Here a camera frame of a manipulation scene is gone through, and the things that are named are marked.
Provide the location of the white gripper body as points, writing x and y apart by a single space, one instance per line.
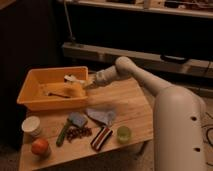
90 83

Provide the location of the white brush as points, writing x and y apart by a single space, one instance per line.
73 79

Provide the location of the yellow plastic tray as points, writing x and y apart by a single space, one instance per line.
43 80

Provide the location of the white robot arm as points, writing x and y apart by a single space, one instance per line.
177 133

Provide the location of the dark utensil in tray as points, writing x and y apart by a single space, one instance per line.
54 94

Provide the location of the grey cloth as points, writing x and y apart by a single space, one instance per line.
105 116

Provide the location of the blue sponge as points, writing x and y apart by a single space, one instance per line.
77 119

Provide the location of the wooden table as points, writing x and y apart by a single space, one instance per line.
125 97

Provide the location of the metal lamp stand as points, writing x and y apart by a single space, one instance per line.
71 36

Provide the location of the bunch of dark grapes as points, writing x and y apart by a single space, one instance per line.
74 133

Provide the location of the green plastic cup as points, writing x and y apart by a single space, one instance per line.
123 134

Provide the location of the green cucumber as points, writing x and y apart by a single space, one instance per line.
62 134

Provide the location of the white paper cup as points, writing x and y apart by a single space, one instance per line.
31 126

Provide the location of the black object on bench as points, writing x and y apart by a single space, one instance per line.
172 59

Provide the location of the orange fruit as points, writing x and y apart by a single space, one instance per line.
39 146

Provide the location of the white low shelf bench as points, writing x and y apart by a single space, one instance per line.
147 60

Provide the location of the upper wall shelf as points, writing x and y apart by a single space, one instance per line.
146 7

